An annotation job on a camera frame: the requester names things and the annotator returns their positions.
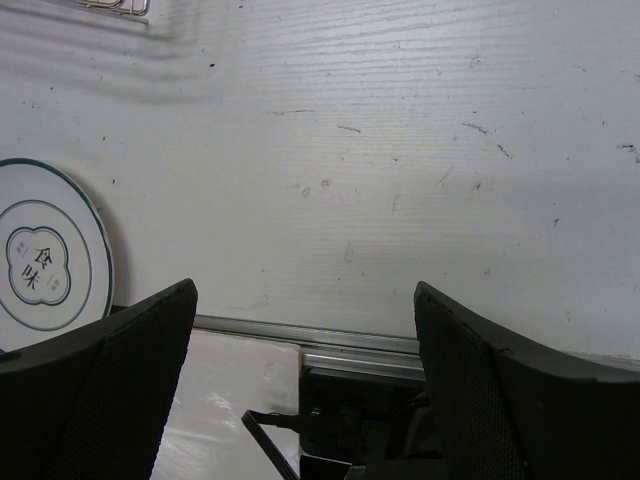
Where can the white plate green rim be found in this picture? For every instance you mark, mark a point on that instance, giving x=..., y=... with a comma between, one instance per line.
x=57, y=269

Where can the wire dish rack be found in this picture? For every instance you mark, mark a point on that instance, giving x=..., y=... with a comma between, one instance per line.
x=131, y=10

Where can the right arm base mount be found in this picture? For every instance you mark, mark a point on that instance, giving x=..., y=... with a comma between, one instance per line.
x=355, y=420

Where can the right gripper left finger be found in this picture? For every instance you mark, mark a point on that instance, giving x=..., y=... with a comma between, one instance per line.
x=93, y=403

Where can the aluminium table edge rail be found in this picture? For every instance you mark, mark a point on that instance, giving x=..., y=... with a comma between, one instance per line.
x=343, y=351

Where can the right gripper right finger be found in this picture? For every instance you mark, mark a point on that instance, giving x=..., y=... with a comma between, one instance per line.
x=507, y=407

